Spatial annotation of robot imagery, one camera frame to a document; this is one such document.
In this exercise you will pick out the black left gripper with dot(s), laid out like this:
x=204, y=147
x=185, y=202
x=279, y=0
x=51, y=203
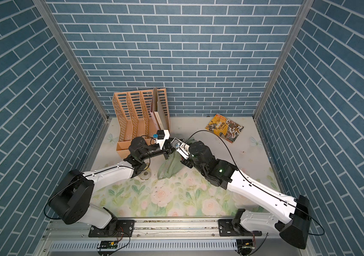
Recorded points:
x=166, y=150

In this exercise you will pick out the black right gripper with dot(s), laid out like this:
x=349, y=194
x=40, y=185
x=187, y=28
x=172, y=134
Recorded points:
x=186, y=162

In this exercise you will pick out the green fabric bag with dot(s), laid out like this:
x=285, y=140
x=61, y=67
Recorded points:
x=171, y=166

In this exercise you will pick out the white red toy decoration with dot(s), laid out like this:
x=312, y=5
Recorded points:
x=145, y=175

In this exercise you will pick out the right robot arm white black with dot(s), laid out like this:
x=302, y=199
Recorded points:
x=294, y=215

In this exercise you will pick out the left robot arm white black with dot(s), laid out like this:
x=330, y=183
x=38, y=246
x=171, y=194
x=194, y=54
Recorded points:
x=71, y=200

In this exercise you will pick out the orange illustrated comic book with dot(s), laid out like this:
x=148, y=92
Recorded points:
x=224, y=128

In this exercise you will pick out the floral table mat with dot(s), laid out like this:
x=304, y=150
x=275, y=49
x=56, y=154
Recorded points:
x=188, y=193

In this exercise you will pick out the small connector module right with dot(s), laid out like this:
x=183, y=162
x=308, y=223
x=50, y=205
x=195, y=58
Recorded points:
x=245, y=247

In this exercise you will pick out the green circuit board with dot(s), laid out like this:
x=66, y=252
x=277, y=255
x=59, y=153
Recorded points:
x=108, y=245

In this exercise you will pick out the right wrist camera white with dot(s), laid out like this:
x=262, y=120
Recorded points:
x=181, y=147

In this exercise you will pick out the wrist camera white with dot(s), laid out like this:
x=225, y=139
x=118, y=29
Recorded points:
x=181, y=147
x=162, y=138

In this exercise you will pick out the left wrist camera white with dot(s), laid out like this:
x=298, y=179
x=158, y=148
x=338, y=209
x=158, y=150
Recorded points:
x=162, y=138

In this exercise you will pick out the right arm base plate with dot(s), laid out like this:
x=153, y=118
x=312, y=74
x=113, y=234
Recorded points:
x=232, y=227

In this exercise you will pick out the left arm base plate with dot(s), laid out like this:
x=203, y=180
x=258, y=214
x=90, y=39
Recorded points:
x=115, y=228

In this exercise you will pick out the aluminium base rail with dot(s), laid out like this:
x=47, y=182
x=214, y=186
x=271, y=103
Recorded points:
x=166, y=228

